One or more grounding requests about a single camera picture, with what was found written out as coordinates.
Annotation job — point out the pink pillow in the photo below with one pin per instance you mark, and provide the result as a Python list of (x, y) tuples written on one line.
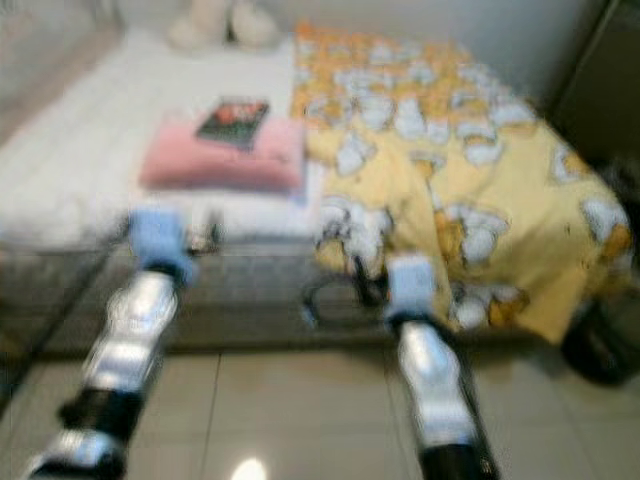
[(210, 165)]

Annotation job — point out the dark cover book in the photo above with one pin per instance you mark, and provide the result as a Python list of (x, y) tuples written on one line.
[(232, 122)]

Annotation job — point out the yellow cartoon print blanket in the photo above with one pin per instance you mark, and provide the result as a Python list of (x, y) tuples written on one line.
[(470, 180)]

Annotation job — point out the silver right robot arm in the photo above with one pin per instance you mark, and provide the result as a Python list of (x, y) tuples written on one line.
[(435, 385)]

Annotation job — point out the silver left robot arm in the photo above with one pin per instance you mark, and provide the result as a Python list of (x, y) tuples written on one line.
[(135, 340)]

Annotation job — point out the grey quilted mattress side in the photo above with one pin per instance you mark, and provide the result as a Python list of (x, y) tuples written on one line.
[(260, 295)]

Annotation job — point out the white bed sheet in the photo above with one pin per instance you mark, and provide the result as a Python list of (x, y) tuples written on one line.
[(80, 170)]

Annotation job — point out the cream plush toy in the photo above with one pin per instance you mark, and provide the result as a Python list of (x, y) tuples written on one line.
[(205, 28)]

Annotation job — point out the black bin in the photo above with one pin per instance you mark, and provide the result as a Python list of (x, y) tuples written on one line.
[(605, 350)]

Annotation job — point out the dark cabinet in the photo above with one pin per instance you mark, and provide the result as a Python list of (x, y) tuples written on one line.
[(595, 90)]

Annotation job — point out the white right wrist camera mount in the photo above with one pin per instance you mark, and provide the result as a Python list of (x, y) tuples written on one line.
[(412, 285)]

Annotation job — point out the pale blue left wrist camera mount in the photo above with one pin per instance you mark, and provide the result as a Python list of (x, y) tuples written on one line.
[(160, 240)]

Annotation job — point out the beige padded bed rail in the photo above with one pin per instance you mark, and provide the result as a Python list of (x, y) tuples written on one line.
[(40, 100)]

